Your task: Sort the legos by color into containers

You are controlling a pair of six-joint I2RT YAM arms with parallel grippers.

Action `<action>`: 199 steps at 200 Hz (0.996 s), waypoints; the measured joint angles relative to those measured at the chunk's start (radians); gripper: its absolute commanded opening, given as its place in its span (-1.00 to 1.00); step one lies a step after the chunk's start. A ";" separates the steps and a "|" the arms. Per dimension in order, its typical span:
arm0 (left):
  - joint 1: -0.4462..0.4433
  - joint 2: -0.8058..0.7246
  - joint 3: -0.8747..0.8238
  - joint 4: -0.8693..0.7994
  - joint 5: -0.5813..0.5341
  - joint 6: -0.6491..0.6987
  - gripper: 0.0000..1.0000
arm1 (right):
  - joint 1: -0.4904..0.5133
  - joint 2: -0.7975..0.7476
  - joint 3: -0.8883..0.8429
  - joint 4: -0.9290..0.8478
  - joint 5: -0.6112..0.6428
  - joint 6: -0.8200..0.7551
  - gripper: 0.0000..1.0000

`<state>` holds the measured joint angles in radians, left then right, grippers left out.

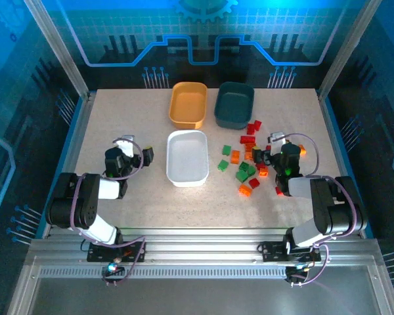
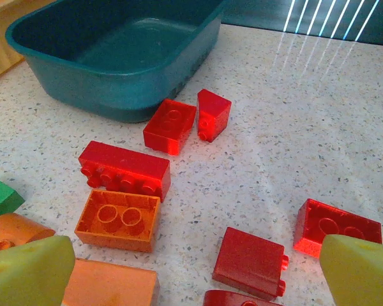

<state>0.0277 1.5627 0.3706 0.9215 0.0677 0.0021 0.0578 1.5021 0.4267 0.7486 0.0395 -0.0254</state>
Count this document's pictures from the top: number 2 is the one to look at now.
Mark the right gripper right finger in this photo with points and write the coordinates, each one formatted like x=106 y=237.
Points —
x=360 y=274

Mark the red sloped lego brick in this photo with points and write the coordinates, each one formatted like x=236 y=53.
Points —
x=214 y=114

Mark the teal plastic container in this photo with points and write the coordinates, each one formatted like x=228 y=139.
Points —
x=108 y=86

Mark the green lego brick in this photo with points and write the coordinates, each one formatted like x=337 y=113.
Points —
x=0 y=197

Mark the long red lego brick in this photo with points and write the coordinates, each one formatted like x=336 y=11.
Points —
x=124 y=162

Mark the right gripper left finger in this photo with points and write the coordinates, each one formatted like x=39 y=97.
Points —
x=28 y=274

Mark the red curved lego brick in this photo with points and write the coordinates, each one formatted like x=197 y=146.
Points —
x=229 y=299

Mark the orange curved lego brick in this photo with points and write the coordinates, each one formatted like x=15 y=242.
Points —
x=12 y=228

